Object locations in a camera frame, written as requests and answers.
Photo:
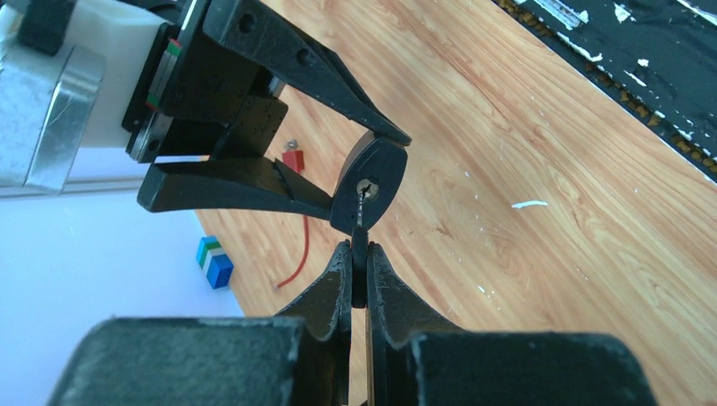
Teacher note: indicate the black head key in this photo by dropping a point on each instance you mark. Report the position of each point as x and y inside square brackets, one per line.
[359, 247]

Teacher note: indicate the black padlock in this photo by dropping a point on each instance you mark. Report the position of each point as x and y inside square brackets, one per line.
[368, 182]

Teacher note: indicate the blue green block stack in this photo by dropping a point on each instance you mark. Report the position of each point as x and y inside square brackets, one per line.
[214, 262]

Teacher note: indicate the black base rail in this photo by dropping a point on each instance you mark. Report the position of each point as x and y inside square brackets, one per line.
[656, 58]

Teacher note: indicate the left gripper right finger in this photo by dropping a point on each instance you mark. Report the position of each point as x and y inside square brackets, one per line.
[417, 356]

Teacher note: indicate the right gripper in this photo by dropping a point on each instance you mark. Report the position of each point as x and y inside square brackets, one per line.
[194, 98]

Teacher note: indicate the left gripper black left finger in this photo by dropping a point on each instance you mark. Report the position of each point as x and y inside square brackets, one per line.
[299, 356]

